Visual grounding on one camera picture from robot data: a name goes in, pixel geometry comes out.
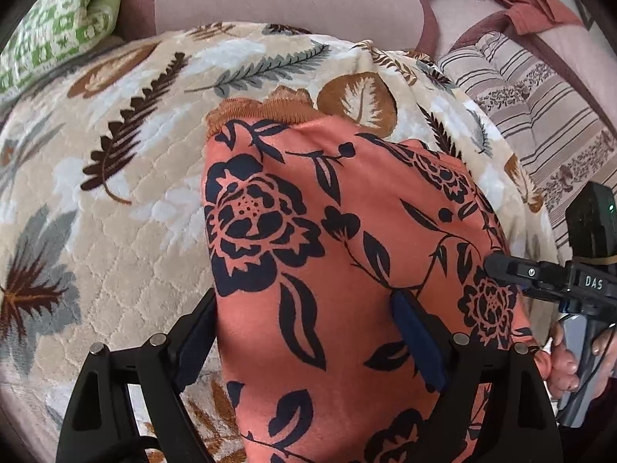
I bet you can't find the striped beige cushion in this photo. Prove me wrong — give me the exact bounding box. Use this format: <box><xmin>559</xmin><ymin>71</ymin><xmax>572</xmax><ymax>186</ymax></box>
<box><xmin>436</xmin><ymin>31</ymin><xmax>617</xmax><ymax>254</ymax></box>

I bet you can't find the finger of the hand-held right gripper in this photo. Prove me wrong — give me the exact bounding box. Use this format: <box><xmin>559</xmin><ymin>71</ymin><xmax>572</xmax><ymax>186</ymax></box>
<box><xmin>483</xmin><ymin>253</ymin><xmax>570</xmax><ymax>301</ymax></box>

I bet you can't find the person's right hand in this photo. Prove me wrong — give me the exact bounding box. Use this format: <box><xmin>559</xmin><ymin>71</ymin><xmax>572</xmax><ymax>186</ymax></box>
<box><xmin>544</xmin><ymin>322</ymin><xmax>617</xmax><ymax>402</ymax></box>

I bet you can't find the green patterned pillow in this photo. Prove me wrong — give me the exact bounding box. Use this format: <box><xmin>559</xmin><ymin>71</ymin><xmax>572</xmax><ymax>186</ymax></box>
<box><xmin>0</xmin><ymin>0</ymin><xmax>142</xmax><ymax>108</ymax></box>

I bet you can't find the orange floral print garment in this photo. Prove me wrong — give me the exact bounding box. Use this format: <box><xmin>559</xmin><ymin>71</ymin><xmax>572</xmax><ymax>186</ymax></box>
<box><xmin>201</xmin><ymin>86</ymin><xmax>541</xmax><ymax>463</ymax></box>

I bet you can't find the beige leaf print blanket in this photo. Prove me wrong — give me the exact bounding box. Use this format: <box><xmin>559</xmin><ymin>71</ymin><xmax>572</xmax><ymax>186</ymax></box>
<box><xmin>0</xmin><ymin>22</ymin><xmax>557</xmax><ymax>463</ymax></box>

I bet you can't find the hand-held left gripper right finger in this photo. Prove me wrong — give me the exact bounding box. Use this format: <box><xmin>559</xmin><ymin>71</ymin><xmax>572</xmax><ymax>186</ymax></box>
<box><xmin>389</xmin><ymin>288</ymin><xmax>565</xmax><ymax>463</ymax></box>

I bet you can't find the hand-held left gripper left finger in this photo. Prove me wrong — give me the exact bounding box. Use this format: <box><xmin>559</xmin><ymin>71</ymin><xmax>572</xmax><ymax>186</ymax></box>
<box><xmin>55</xmin><ymin>288</ymin><xmax>219</xmax><ymax>463</ymax></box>

